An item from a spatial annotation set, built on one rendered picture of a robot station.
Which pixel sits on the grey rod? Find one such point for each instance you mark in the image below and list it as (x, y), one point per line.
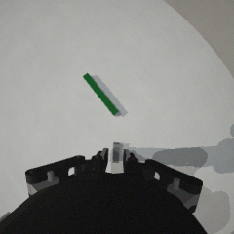
(116, 148)

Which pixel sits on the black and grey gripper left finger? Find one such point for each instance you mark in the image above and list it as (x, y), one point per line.
(57, 172)

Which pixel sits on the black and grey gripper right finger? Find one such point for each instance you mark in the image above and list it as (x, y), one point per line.
(186, 187)

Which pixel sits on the green rod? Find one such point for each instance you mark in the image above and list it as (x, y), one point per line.
(100, 94)

